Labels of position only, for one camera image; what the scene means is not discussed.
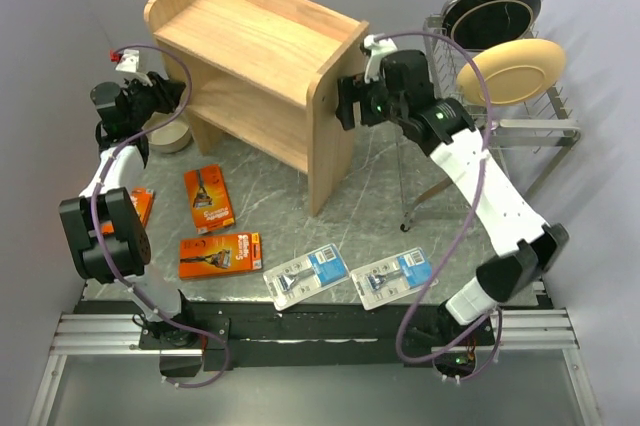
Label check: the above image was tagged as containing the lower orange razor box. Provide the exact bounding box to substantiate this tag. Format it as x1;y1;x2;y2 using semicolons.
178;232;262;280

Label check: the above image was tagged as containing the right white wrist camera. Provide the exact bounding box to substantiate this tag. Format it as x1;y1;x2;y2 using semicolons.
361;34;398;84

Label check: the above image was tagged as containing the wooden two-tier shelf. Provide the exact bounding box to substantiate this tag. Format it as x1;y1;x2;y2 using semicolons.
144;0;369;214

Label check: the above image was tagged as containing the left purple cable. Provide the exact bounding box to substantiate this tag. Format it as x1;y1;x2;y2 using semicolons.
89;44;232;389

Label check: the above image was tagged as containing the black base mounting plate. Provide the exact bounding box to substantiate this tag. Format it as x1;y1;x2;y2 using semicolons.
74;298;501;382

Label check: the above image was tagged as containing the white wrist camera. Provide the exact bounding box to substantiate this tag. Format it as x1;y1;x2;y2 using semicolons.
361;34;398;84
110;48;151;86

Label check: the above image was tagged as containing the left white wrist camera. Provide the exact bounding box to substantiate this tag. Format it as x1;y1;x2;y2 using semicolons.
110;48;151;86

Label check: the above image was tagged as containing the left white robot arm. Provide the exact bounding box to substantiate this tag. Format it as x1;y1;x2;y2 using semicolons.
59;72;199;348

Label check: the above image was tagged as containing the beige ceramic bowl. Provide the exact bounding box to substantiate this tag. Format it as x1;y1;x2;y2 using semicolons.
143;113;192;154

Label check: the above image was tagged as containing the blue razor blister pack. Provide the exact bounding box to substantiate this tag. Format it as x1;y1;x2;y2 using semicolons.
350;247;432;311
263;243;349;312

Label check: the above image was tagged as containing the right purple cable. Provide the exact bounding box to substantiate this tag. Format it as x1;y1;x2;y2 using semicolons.
372;30;504;381

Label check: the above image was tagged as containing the beige plate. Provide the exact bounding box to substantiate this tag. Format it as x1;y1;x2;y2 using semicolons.
473;38;567;106

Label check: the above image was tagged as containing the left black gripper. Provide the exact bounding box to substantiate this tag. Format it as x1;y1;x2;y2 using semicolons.
128;71;190;129

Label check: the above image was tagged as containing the upper orange razor box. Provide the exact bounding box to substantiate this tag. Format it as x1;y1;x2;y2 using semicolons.
183;164;235;235

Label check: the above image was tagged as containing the hidden orange razor box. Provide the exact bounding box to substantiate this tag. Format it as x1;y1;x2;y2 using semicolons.
129;188;155;227

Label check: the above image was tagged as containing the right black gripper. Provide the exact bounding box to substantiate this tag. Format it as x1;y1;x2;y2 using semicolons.
331;70;403;131

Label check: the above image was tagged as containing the aluminium rail frame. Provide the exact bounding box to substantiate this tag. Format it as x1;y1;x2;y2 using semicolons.
28;308;603;425

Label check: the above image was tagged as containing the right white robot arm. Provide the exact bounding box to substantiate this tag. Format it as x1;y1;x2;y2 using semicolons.
335;50;569;344

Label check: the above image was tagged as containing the purple cable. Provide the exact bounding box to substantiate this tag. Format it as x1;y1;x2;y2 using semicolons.
89;44;232;389
372;30;504;381

